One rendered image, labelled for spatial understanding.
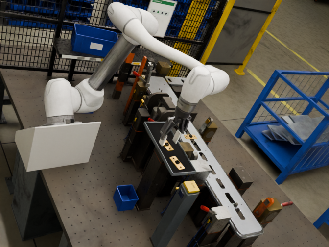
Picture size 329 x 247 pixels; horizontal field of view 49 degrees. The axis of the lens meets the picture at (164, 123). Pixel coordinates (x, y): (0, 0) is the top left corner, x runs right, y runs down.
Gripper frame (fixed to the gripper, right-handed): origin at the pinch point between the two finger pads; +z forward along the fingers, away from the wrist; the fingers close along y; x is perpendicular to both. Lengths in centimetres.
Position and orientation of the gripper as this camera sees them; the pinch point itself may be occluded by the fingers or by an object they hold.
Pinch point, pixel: (169, 139)
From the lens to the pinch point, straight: 179.9
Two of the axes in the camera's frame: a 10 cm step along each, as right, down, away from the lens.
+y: -7.8, 1.1, -6.2
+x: 5.3, 6.5, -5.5
